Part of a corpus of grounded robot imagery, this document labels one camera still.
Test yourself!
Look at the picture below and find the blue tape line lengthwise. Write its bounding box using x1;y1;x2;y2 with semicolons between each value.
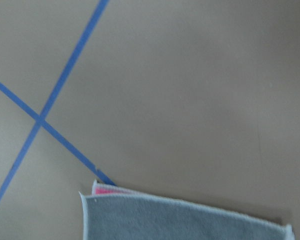
0;0;108;203

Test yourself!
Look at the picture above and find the pink and grey towel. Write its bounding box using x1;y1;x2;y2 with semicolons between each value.
80;182;295;240

